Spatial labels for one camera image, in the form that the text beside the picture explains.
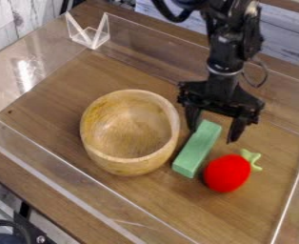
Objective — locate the brown wooden bowl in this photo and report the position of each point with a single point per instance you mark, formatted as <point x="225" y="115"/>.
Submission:
<point x="129" y="130"/>

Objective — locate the green rectangular block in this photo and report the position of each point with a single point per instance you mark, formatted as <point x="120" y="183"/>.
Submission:
<point x="196" y="149"/>

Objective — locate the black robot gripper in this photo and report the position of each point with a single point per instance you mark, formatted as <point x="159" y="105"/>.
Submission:
<point x="219" y="95"/>

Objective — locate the red plush strawberry toy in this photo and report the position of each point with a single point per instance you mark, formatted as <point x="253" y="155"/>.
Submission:
<point x="227" y="172"/>

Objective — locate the black clamp with cable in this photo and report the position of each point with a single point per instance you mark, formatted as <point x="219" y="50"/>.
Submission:
<point x="25" y="233"/>

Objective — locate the clear acrylic tray wall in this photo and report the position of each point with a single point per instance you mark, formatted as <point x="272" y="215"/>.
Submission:
<point x="92" y="212"/>

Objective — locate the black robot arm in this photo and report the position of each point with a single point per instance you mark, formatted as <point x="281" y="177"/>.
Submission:
<point x="232" y="24"/>

